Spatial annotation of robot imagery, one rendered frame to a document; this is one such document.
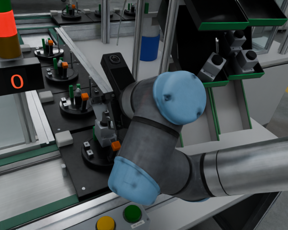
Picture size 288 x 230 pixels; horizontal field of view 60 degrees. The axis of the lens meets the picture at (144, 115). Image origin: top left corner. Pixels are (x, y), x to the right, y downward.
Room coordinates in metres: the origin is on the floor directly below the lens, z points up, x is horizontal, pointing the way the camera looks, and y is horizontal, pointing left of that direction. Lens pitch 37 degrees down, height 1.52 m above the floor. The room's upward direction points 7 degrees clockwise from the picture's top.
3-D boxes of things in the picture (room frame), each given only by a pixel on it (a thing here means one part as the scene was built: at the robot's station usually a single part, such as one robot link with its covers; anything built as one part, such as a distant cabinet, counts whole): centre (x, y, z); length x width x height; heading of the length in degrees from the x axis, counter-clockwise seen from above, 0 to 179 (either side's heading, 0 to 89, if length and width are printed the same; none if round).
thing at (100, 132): (0.54, 0.11, 1.06); 0.08 x 0.04 x 0.07; 33
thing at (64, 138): (0.56, 0.24, 0.97); 0.05 x 0.05 x 0.04; 33
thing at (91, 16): (1.94, 0.39, 1.01); 0.24 x 0.24 x 0.13; 33
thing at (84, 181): (0.53, 0.10, 0.96); 0.24 x 0.24 x 0.02; 33
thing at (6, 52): (0.53, 0.33, 1.28); 0.05 x 0.05 x 0.05
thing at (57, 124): (0.75, 0.24, 1.01); 0.24 x 0.24 x 0.13; 33
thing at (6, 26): (0.53, 0.33, 1.33); 0.05 x 0.05 x 0.05
